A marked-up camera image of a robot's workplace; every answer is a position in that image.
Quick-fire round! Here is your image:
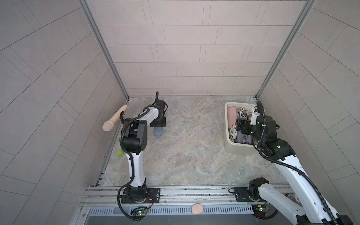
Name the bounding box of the light blue glasses case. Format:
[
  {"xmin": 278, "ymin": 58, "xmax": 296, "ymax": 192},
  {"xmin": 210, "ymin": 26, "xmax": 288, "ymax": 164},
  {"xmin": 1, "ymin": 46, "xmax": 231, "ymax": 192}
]
[{"xmin": 153, "ymin": 127, "xmax": 163, "ymax": 137}]

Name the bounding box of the newspaper case front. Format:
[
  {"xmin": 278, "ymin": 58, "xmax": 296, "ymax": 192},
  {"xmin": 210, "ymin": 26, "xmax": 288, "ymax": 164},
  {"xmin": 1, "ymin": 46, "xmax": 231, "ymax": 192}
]
[{"xmin": 239, "ymin": 107, "xmax": 248, "ymax": 120}]

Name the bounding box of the magazine print glasses case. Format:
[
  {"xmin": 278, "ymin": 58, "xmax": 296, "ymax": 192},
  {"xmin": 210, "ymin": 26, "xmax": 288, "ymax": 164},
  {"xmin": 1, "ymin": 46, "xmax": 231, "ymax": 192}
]
[{"xmin": 229, "ymin": 123, "xmax": 238, "ymax": 143}]

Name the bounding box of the pink case front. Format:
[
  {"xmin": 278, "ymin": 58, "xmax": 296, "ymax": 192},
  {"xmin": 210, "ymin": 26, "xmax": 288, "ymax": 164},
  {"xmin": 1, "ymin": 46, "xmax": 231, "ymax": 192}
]
[{"xmin": 227, "ymin": 106, "xmax": 238, "ymax": 129}]

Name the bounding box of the cream plastic storage box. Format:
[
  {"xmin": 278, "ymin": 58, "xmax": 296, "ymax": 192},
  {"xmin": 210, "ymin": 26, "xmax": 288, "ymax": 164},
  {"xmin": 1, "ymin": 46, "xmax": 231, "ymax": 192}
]
[{"xmin": 223, "ymin": 102, "xmax": 256, "ymax": 155}]

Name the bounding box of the purple case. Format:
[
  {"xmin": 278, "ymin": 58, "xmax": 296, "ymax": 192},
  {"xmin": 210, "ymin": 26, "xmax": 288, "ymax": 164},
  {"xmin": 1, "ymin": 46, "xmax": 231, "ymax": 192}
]
[{"xmin": 235, "ymin": 132, "xmax": 249, "ymax": 144}]

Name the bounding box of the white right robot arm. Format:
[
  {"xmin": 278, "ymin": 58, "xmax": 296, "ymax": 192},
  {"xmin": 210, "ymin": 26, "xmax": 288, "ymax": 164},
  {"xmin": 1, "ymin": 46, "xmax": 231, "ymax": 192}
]
[{"xmin": 236, "ymin": 113, "xmax": 353, "ymax": 225}]

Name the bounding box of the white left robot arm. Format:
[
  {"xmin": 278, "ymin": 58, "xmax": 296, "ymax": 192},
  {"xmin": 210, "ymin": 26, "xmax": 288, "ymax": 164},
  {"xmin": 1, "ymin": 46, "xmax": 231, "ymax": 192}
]
[{"xmin": 119, "ymin": 99, "xmax": 168, "ymax": 202}]

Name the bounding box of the black microphone stand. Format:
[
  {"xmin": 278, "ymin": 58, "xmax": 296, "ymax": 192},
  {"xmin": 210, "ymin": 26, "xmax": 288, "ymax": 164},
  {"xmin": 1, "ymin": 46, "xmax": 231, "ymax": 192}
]
[{"xmin": 120, "ymin": 111, "xmax": 125, "ymax": 124}]

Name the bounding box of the green small object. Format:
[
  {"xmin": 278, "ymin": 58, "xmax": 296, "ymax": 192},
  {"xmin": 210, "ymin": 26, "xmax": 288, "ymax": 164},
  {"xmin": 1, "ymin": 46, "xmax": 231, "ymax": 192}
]
[{"xmin": 116, "ymin": 150, "xmax": 124, "ymax": 157}]

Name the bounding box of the beige microphone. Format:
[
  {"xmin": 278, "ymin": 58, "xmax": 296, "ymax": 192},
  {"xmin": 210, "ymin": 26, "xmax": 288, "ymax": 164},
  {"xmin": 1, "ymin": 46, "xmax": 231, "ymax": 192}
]
[{"xmin": 102, "ymin": 105, "xmax": 128, "ymax": 132}]

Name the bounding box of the right circuit board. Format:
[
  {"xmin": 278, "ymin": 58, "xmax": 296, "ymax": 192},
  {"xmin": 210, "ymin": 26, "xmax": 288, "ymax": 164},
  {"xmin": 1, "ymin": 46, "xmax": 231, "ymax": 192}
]
[{"xmin": 252, "ymin": 204, "xmax": 271, "ymax": 218}]

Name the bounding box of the circuit board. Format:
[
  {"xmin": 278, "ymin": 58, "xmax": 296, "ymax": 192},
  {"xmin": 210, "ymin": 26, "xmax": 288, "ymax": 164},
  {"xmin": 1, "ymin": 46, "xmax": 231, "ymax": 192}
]
[
  {"xmin": 131, "ymin": 206, "xmax": 149, "ymax": 217},
  {"xmin": 252, "ymin": 204, "xmax": 271, "ymax": 218}
]

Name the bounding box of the left circuit board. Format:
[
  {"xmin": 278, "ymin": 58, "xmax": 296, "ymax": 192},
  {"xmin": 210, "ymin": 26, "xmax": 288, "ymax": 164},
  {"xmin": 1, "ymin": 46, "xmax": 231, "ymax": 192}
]
[{"xmin": 131, "ymin": 206, "xmax": 149, "ymax": 217}]

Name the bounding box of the pink oval tag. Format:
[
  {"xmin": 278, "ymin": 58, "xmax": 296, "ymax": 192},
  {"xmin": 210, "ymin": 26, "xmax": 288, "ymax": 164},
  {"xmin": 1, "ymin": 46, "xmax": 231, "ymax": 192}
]
[{"xmin": 191, "ymin": 203, "xmax": 204, "ymax": 215}]

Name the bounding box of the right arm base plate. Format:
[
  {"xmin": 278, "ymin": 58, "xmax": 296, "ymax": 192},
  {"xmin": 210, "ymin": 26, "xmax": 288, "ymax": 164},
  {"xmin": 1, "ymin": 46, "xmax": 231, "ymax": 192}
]
[{"xmin": 228, "ymin": 186, "xmax": 266, "ymax": 203}]

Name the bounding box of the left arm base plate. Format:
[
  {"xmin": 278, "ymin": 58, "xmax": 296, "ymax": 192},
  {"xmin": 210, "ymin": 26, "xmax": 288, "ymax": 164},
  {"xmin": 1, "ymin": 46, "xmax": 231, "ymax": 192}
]
[{"xmin": 120, "ymin": 186, "xmax": 161, "ymax": 204}]

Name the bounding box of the aluminium rail frame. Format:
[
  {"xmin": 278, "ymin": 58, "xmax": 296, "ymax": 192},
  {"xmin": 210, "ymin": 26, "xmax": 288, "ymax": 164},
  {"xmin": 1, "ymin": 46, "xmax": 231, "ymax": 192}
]
[{"xmin": 80, "ymin": 183, "xmax": 299, "ymax": 212}]

